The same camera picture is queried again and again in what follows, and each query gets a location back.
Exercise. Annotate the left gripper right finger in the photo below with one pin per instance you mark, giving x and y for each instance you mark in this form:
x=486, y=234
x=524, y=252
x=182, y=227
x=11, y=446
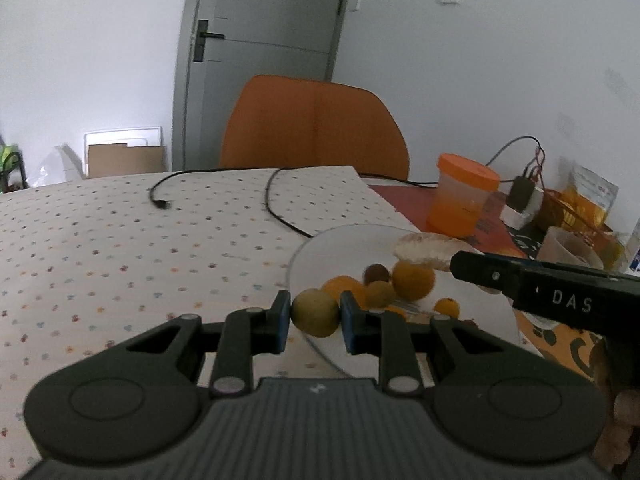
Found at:
x=386, y=336

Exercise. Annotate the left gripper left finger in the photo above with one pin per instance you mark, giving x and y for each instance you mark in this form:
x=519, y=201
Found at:
x=244, y=334

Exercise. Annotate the green kiwi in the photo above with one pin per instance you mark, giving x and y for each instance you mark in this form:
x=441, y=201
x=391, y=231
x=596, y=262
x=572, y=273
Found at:
x=379, y=295

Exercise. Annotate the dark red plum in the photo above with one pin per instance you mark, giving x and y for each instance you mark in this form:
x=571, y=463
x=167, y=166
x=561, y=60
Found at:
x=376, y=272

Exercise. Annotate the brown round kiwi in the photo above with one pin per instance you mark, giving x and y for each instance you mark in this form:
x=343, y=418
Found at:
x=315, y=313

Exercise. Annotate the large orange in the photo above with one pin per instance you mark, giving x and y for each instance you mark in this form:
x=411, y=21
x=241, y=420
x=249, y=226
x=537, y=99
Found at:
x=412, y=282

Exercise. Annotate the small yellow-orange mandarin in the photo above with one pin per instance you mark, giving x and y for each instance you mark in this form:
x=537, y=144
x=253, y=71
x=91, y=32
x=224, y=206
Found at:
x=447, y=306

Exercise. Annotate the small orange mandarin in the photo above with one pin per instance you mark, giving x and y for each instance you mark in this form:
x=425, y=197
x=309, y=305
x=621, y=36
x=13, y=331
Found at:
x=398, y=310

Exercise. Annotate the person's right hand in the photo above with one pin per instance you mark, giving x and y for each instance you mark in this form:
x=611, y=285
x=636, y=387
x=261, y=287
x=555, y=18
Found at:
x=613, y=447

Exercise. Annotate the clear plastic cup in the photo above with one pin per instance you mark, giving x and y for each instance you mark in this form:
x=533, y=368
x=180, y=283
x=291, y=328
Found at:
x=560, y=246

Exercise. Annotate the white round plate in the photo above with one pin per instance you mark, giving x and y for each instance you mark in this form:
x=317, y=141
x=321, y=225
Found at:
x=349, y=250

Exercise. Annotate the yellow snack package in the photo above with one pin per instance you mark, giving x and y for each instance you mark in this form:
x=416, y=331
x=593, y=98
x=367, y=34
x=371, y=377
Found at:
x=589, y=195

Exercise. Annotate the black power adapter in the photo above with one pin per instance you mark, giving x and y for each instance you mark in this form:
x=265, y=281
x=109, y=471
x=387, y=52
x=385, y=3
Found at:
x=520, y=193

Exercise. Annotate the orange lidded plastic jar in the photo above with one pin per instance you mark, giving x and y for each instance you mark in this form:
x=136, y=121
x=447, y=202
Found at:
x=463, y=187

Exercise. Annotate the floral white tablecloth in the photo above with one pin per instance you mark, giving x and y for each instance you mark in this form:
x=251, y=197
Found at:
x=88, y=264

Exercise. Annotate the orange chair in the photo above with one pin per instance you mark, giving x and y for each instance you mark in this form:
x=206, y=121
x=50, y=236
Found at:
x=287, y=122

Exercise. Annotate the white framed board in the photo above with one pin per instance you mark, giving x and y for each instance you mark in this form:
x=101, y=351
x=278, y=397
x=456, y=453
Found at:
x=121, y=152

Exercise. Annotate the black metal shelf rack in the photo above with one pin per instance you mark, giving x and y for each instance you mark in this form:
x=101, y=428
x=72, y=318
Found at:
x=12, y=174

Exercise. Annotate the grey door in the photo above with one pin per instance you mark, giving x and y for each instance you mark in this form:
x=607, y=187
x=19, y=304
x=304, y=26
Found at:
x=293, y=38

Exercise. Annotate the black door handle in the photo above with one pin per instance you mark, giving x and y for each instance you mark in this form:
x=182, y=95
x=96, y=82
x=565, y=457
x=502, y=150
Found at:
x=202, y=34

